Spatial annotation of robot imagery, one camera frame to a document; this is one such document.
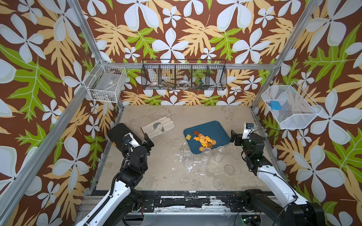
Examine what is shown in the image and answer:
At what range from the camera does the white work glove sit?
3.48 feet

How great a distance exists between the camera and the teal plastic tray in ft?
3.20

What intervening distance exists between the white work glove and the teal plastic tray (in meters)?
0.14
